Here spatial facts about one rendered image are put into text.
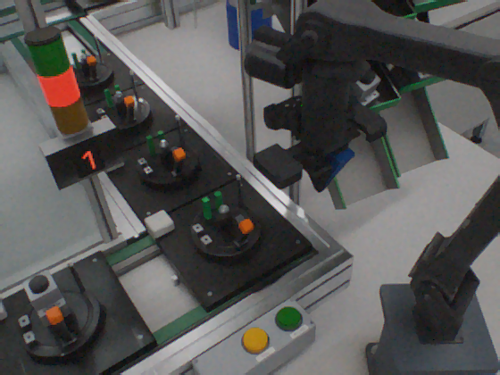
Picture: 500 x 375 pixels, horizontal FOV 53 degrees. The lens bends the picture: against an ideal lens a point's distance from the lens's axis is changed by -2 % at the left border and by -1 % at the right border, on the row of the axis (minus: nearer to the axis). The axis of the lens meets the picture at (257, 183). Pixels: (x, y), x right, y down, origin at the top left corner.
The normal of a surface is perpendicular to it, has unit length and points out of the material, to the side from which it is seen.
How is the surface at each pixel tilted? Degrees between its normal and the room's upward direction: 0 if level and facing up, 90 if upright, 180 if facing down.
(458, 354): 0
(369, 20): 8
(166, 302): 0
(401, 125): 45
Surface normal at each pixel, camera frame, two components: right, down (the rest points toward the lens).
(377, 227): -0.04, -0.73
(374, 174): 0.28, -0.08
